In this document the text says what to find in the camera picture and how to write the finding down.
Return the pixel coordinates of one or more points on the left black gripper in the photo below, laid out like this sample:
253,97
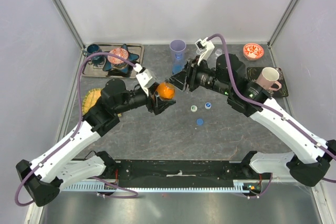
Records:
159,105

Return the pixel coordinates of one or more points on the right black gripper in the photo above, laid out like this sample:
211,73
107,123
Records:
189,74

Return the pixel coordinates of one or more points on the blue label water bottle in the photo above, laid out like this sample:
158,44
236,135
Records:
178,63

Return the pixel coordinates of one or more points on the orange juice bottle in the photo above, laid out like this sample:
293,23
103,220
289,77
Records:
166,90

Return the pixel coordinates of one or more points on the white green bottle cap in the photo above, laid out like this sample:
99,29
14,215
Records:
193,108

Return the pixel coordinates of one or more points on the blue white bottle cap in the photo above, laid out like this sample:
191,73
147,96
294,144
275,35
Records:
208,105

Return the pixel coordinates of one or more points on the clear plastic bottle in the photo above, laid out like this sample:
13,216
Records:
218,52

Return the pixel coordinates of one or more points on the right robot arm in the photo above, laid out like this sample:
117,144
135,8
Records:
309,159

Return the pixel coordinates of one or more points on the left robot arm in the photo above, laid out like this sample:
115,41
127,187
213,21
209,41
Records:
46,176

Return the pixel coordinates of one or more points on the purple plastic cup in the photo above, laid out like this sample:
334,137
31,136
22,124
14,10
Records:
177,50

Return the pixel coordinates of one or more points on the metal tray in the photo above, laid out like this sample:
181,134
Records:
94,69

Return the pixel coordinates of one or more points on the red patterned bowl left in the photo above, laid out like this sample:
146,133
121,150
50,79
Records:
118,56

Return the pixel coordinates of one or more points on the red patterned bowl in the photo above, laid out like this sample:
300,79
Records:
118,56
253,51

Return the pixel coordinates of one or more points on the blue star-shaped dish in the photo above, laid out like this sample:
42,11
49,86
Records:
116,67

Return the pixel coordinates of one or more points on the yellow bamboo mat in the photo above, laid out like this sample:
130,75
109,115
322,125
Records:
90,99

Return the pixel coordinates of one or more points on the dark floral square plate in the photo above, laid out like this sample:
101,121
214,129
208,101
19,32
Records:
254,72

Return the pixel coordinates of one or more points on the red patterned bowl right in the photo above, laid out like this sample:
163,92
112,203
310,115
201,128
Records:
253,51

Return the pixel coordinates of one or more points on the dark blue mug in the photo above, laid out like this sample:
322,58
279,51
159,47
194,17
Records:
91,49

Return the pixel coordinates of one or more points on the pink white mug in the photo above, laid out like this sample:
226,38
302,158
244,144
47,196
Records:
268,79

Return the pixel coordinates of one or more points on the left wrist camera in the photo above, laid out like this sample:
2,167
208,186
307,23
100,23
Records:
145,77

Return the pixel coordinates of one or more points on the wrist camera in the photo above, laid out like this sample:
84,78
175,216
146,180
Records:
206,47
145,77

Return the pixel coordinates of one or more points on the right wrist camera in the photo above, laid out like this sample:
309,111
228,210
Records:
206,47

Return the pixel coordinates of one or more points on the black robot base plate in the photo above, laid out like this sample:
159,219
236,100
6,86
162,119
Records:
177,174

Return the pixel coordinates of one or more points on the slotted cable duct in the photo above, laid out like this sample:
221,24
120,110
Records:
99,187

